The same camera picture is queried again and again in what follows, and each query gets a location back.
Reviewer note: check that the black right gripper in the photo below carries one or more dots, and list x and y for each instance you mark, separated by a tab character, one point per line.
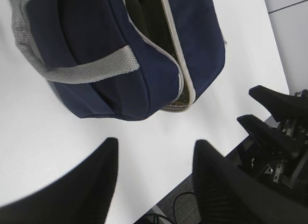
277	155

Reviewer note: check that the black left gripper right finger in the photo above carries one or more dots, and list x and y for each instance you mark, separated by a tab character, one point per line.
226	195

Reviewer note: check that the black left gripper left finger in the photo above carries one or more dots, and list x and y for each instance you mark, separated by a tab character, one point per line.
82	196

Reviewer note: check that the navy blue lunch bag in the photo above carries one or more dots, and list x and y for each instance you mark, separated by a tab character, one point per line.
123	59

